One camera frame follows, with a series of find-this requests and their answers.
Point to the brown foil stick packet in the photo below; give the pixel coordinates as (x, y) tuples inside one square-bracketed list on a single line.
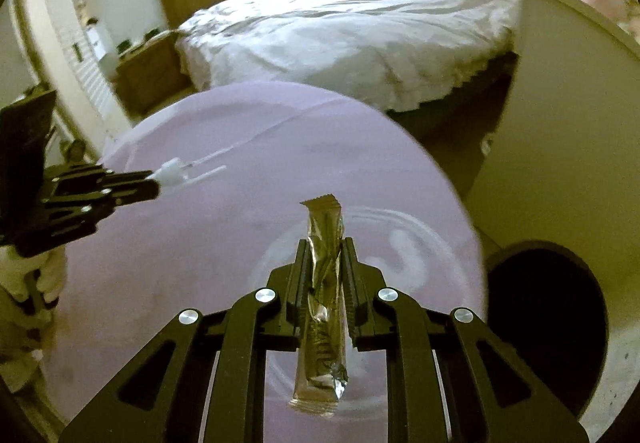
[(321, 374)]

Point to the black trash bin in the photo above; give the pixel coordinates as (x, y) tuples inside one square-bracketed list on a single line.
[(545, 302)]

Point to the round purple tablecloth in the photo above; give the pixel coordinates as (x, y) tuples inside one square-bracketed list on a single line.
[(152, 260)]

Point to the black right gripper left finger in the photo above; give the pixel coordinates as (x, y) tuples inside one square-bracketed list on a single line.
[(202, 377)]

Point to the bed with white duvet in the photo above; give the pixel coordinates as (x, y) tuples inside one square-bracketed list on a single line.
[(393, 55)]

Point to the pile of plush toys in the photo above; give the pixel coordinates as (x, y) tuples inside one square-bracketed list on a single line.
[(624, 13)]

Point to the white radiator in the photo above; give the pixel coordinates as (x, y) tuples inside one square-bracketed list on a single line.
[(79, 54)]

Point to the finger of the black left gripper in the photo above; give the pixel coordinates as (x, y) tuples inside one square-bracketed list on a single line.
[(87, 179), (60, 219)]

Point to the white gloved left hand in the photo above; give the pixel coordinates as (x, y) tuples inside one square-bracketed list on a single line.
[(46, 273)]

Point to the wooden nightstand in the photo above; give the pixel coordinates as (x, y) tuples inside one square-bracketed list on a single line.
[(150, 75)]

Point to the white cabinet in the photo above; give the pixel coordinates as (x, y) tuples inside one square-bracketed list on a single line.
[(564, 162)]

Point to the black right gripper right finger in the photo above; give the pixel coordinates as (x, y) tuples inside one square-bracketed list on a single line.
[(449, 377)]

